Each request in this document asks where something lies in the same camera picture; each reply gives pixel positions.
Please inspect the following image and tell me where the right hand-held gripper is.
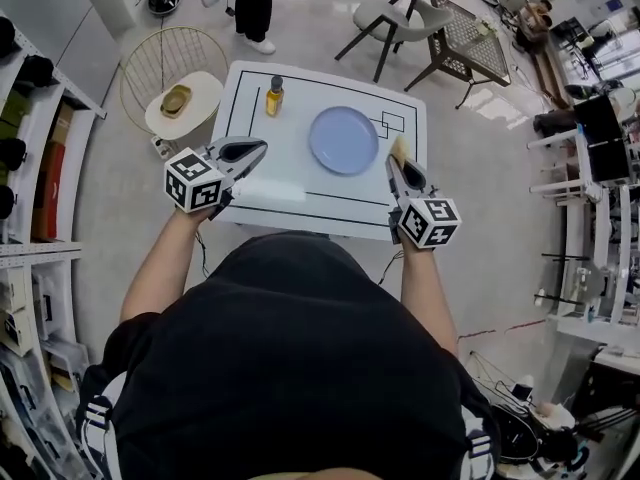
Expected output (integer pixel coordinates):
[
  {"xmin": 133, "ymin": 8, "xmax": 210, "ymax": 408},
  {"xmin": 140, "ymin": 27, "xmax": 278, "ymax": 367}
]
[{"xmin": 384, "ymin": 154, "xmax": 462, "ymax": 250}]

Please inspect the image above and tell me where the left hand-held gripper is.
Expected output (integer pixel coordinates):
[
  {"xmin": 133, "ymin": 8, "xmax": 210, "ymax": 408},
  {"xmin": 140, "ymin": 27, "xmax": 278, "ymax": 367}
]
[{"xmin": 163, "ymin": 136, "xmax": 269, "ymax": 223}]

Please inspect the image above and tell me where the big blue plate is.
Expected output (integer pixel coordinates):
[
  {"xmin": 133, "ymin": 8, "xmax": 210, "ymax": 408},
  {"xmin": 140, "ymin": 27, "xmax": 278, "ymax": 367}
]
[{"xmin": 307, "ymin": 106, "xmax": 380, "ymax": 177}]

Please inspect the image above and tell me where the person's left forearm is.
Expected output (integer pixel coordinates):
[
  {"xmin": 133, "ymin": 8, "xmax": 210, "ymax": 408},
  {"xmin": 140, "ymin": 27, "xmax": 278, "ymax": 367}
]
[{"xmin": 119, "ymin": 207, "xmax": 221, "ymax": 324}]

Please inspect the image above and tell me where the person's right forearm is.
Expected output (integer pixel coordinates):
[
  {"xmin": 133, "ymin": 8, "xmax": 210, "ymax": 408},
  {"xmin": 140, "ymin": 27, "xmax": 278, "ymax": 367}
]
[{"xmin": 397, "ymin": 240, "xmax": 459, "ymax": 357}]

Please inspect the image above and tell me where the yellow liquid bottle black cap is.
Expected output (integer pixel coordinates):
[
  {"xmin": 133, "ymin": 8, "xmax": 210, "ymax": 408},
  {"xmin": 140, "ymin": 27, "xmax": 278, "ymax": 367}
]
[{"xmin": 264, "ymin": 74, "xmax": 287, "ymax": 118}]

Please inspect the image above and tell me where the tan square bowl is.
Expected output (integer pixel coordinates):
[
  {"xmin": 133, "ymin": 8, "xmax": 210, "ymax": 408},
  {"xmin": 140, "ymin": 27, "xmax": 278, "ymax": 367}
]
[{"xmin": 159, "ymin": 84, "xmax": 195, "ymax": 118}]

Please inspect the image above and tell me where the black lattice table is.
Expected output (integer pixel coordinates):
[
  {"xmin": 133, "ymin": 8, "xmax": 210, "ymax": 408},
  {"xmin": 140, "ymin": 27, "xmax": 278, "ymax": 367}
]
[{"xmin": 404, "ymin": 0, "xmax": 512, "ymax": 110}]

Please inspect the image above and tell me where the white metal rack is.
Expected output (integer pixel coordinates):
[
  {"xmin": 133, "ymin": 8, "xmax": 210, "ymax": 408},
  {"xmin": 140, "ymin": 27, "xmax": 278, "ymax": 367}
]
[{"xmin": 527, "ymin": 127, "xmax": 640, "ymax": 342}]

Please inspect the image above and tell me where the grey upholstered chair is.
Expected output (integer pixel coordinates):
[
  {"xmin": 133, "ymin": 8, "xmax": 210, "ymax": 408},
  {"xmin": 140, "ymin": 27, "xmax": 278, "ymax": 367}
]
[{"xmin": 333, "ymin": 0, "xmax": 454, "ymax": 83}]

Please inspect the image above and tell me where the red cardboard box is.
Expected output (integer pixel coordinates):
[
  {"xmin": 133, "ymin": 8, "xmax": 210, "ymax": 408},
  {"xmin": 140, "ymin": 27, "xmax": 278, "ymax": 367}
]
[{"xmin": 30, "ymin": 140, "xmax": 67, "ymax": 242}]

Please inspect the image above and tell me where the black monitor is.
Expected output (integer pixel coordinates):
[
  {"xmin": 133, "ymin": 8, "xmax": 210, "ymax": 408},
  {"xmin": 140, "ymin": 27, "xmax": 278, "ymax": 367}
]
[
  {"xmin": 573, "ymin": 93, "xmax": 624, "ymax": 144},
  {"xmin": 585, "ymin": 137, "xmax": 632, "ymax": 185}
]

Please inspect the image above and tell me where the white shelf rack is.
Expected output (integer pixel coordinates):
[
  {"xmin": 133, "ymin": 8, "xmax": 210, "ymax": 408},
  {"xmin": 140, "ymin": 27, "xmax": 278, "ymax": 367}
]
[{"xmin": 0, "ymin": 10, "xmax": 109, "ymax": 480}]

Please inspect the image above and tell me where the person's black shirt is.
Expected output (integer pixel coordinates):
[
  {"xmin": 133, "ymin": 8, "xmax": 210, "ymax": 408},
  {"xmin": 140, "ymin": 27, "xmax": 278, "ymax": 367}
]
[{"xmin": 82, "ymin": 230, "xmax": 501, "ymax": 480}]

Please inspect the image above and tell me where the row of black caps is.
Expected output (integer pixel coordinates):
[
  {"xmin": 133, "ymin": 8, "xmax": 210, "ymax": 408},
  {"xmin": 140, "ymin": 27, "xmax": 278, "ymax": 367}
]
[{"xmin": 0, "ymin": 15, "xmax": 55, "ymax": 219}]

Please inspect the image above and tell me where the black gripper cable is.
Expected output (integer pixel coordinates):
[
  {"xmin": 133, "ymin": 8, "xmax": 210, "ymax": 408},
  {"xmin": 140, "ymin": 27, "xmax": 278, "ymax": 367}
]
[
  {"xmin": 377, "ymin": 249, "xmax": 406, "ymax": 287},
  {"xmin": 192, "ymin": 227, "xmax": 214, "ymax": 282}
]

